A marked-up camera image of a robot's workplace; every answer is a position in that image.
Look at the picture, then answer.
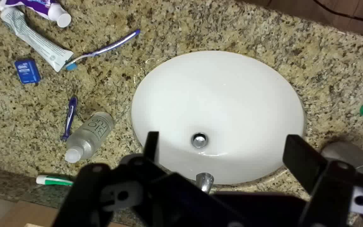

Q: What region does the purple and white tube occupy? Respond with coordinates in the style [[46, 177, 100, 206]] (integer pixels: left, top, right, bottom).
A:
[[0, 0, 73, 30]]

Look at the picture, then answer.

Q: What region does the teal white toothpaste tube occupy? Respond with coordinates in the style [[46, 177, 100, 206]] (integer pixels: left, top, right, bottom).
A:
[[0, 7, 74, 74]]

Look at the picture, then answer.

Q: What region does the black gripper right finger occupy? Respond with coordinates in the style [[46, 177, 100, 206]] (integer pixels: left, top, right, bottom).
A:
[[282, 134, 356, 227]]

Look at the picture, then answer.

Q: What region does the purple white toothbrush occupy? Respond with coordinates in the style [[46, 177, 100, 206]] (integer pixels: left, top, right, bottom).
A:
[[63, 28, 142, 72]]

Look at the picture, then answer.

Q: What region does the clear plastic bottle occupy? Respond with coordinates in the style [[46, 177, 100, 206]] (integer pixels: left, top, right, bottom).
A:
[[63, 112, 115, 165]]

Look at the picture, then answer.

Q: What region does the small blue purple razor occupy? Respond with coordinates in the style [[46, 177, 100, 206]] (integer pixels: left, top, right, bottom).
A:
[[60, 96, 78, 143]]

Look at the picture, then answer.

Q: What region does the blue dental floss box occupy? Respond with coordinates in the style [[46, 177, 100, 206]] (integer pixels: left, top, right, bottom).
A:
[[13, 59, 41, 86]]

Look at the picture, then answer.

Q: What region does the white oval sink basin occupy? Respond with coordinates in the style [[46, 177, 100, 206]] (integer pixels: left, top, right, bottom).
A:
[[129, 50, 306, 187]]

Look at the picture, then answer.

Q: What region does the chrome faucet spout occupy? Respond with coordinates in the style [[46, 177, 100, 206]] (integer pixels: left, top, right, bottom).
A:
[[195, 172, 215, 195]]

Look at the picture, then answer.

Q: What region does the green and white tube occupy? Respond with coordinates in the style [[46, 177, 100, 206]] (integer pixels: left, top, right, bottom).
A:
[[35, 175, 75, 189]]

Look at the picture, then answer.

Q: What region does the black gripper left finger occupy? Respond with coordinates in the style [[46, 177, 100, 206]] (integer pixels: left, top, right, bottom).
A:
[[52, 131, 170, 227]]

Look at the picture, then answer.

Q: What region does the chrome sink drain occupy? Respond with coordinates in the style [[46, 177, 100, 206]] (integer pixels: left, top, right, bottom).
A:
[[190, 132, 210, 151]]

